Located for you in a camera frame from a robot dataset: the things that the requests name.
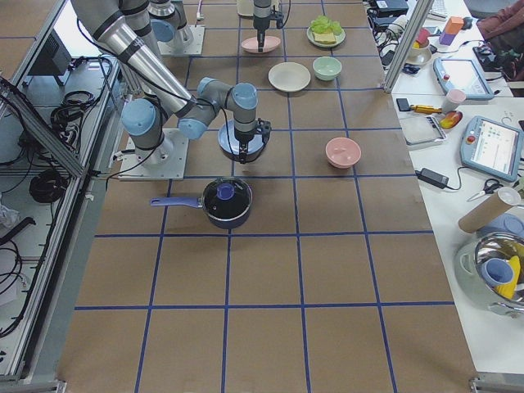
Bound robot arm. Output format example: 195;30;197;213
147;1;285;53
71;1;271;164

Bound scissors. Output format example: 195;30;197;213
468;178;503;201

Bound green plate with food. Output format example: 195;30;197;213
306;28;346;48

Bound aluminium frame post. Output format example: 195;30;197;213
382;0;433;93

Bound dark blue saucepan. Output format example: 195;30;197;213
150;177;253;229

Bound teach pendant near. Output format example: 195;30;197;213
460;116;523;182

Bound pink cup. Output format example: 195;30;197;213
441;88;467;114

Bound pink plate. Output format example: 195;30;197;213
241;35;281;54

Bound black power adapter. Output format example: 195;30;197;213
415;168;449;189

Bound green lettuce leaf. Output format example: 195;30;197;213
309;16;343;35

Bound green bowl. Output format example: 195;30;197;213
313;56;342;81

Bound cardboard tube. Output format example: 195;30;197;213
458;187;521;233

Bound steel mixing bowl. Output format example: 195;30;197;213
454;233;523;318

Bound white plate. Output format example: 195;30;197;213
268;61;311;93

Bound blue plate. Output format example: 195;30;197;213
218;120;269;163

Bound bowl with toy blocks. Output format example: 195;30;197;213
406;28;431;66

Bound teach pendant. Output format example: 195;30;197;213
432;57;495;101
460;116;523;182

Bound teach pendant far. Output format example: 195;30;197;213
432;57;495;101

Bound pink bowl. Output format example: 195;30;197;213
325;137;362;169

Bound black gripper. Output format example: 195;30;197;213
253;11;283;52
234;118;272;163

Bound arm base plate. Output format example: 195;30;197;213
117;128;189;181
153;23;206;56

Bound bread slice on plate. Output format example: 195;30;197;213
313;32;337;45

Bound white toaster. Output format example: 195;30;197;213
237;0;255;17

